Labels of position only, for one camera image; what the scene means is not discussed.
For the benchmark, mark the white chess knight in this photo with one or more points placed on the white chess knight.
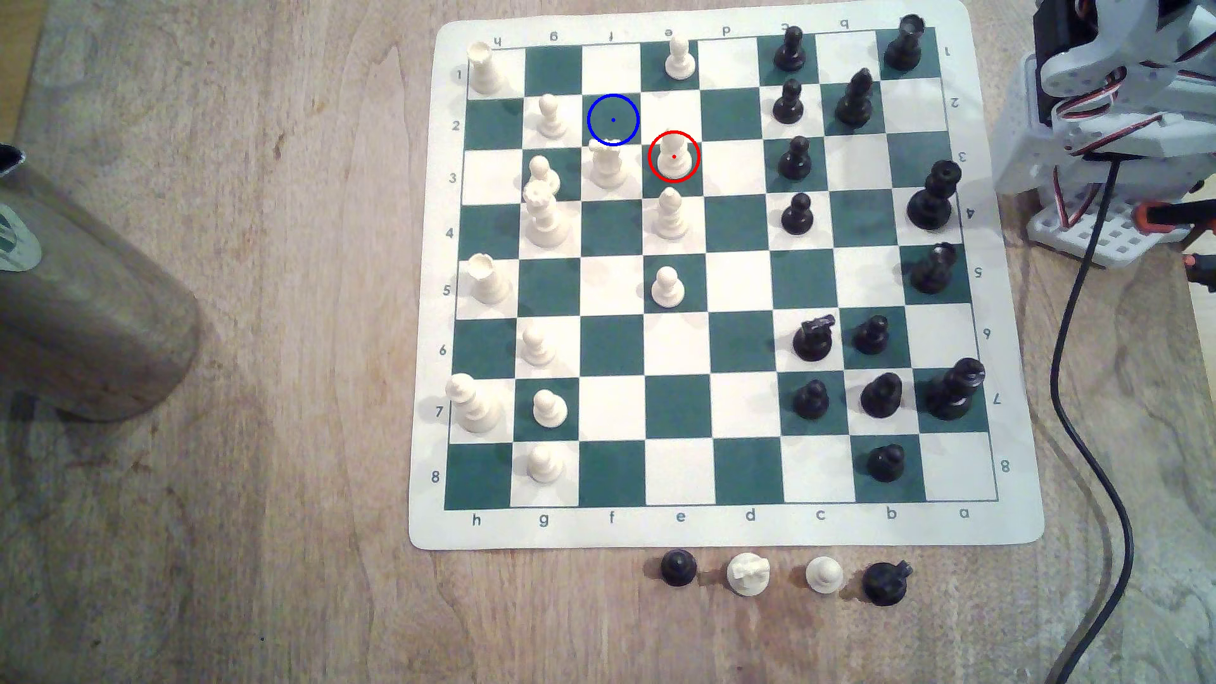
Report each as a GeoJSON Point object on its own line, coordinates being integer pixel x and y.
{"type": "Point", "coordinates": [748, 575]}
{"type": "Point", "coordinates": [608, 169]}

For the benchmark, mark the white chess queen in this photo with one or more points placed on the white chess queen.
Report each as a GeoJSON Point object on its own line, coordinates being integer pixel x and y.
{"type": "Point", "coordinates": [545, 223]}

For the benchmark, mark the white pawn e4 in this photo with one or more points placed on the white pawn e4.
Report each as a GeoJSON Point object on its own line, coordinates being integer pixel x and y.
{"type": "Point", "coordinates": [671, 218]}

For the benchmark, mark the black chess knight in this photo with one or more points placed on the black chess knight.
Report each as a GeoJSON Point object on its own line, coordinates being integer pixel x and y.
{"type": "Point", "coordinates": [812, 342]}
{"type": "Point", "coordinates": [885, 584]}

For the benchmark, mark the metal cylinder cup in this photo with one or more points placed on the metal cylinder cup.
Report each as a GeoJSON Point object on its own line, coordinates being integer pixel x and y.
{"type": "Point", "coordinates": [85, 313]}

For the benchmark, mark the black chess rook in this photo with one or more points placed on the black chess rook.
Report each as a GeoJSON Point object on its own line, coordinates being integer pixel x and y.
{"type": "Point", "coordinates": [932, 272]}
{"type": "Point", "coordinates": [903, 47]}

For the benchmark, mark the white chess rook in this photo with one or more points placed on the white chess rook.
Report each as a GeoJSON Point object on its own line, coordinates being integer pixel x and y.
{"type": "Point", "coordinates": [489, 282]}
{"type": "Point", "coordinates": [485, 71]}

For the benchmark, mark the black chess queen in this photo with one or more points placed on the black chess queen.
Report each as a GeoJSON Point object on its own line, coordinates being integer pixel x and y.
{"type": "Point", "coordinates": [931, 201]}

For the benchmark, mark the orange black clamp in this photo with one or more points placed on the orange black clamp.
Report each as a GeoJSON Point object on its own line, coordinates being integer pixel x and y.
{"type": "Point", "coordinates": [1164, 217]}
{"type": "Point", "coordinates": [1203, 271]}

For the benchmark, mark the black chess bishop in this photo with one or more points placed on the black chess bishop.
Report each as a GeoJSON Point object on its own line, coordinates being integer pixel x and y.
{"type": "Point", "coordinates": [881, 398]}
{"type": "Point", "coordinates": [854, 104]}

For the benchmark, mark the green white chess mat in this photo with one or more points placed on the green white chess mat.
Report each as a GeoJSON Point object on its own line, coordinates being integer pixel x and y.
{"type": "Point", "coordinates": [741, 285]}

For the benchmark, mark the white chess pawn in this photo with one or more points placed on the white chess pawn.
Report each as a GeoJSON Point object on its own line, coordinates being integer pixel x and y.
{"type": "Point", "coordinates": [825, 576]}
{"type": "Point", "coordinates": [668, 290]}
{"type": "Point", "coordinates": [541, 173]}
{"type": "Point", "coordinates": [544, 465]}
{"type": "Point", "coordinates": [550, 119]}
{"type": "Point", "coordinates": [549, 411]}
{"type": "Point", "coordinates": [675, 163]}
{"type": "Point", "coordinates": [538, 350]}
{"type": "Point", "coordinates": [679, 62]}

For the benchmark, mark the black chess pawn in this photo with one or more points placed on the black chess pawn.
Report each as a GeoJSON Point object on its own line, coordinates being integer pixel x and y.
{"type": "Point", "coordinates": [797, 218]}
{"type": "Point", "coordinates": [885, 465]}
{"type": "Point", "coordinates": [794, 161]}
{"type": "Point", "coordinates": [870, 337]}
{"type": "Point", "coordinates": [678, 568]}
{"type": "Point", "coordinates": [789, 52]}
{"type": "Point", "coordinates": [788, 104]}
{"type": "Point", "coordinates": [811, 403]}

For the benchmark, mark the black chess king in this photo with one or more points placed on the black chess king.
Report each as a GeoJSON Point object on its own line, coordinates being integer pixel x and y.
{"type": "Point", "coordinates": [951, 394]}

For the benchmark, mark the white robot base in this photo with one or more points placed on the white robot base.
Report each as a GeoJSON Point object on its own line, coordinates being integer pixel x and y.
{"type": "Point", "coordinates": [1021, 142]}

